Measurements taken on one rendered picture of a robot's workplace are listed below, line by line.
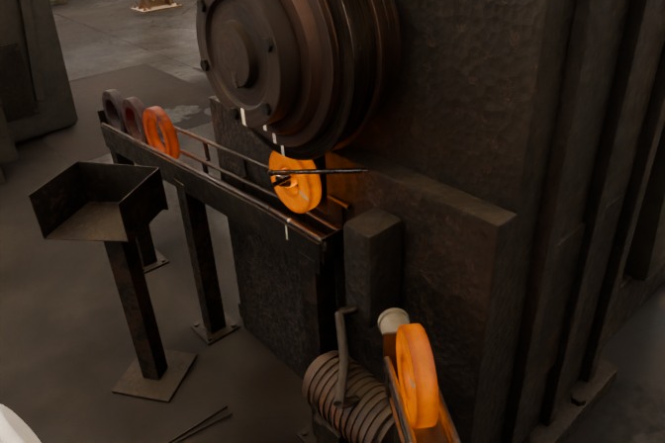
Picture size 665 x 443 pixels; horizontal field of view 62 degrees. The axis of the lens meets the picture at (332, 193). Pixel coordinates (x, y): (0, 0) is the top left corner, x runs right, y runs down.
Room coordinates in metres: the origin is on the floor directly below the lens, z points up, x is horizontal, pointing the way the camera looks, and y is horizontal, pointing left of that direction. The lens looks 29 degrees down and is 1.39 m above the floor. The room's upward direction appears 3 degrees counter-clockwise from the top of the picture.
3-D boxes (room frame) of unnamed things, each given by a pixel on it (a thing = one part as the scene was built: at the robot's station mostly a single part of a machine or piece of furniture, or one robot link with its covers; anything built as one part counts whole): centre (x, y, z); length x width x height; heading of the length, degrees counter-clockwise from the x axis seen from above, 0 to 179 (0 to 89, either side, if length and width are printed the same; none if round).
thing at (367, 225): (0.93, -0.08, 0.68); 0.11 x 0.08 x 0.24; 130
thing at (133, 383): (1.32, 0.63, 0.36); 0.26 x 0.20 x 0.72; 75
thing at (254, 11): (1.04, 0.16, 1.11); 0.28 x 0.06 x 0.28; 40
